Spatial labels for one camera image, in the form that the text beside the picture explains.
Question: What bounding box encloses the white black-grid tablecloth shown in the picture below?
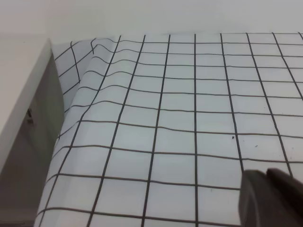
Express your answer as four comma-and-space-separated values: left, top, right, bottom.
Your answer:
35, 32, 303, 227

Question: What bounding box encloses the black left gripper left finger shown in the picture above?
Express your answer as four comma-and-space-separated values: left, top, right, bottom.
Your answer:
238, 170, 291, 227

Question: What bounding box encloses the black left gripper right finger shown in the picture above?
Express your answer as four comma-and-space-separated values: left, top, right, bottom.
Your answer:
266, 168, 303, 227

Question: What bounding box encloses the white side table edge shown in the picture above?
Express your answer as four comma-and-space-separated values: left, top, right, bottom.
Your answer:
0, 37, 66, 180

